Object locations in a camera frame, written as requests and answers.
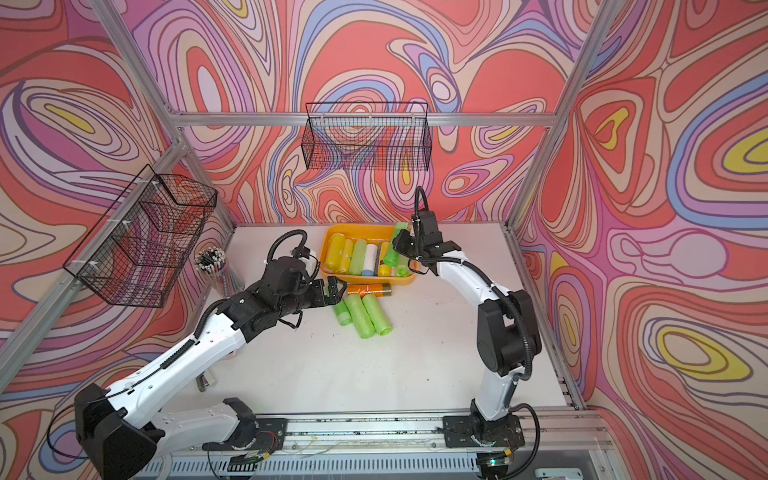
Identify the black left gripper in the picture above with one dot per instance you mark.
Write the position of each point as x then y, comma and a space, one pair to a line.
321, 298

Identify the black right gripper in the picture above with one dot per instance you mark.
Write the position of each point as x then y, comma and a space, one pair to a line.
400, 245

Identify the light green roll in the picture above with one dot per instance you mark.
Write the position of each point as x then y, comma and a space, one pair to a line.
358, 257
379, 319
360, 316
402, 271

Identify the green yellow trash bag roll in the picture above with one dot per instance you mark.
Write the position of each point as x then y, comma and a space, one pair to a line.
383, 269

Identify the white blue trash bag roll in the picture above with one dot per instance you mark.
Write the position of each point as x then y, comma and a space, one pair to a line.
370, 262

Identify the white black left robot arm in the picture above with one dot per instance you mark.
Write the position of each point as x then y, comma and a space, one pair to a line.
123, 427

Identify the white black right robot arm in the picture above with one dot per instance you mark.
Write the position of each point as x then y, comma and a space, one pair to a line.
507, 336

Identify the green trash bag roll left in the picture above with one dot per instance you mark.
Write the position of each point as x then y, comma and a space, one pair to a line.
342, 313

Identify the cup of pens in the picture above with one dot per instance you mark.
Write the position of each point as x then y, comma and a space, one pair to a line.
213, 264

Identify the black wire basket back wall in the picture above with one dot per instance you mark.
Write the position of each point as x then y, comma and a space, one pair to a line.
367, 135

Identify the black wire basket wall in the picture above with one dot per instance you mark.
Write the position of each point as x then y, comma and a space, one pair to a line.
147, 245
367, 135

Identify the black wire basket left wall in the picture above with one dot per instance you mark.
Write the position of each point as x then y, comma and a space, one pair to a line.
147, 245

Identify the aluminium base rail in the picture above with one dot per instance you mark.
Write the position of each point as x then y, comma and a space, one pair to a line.
430, 431

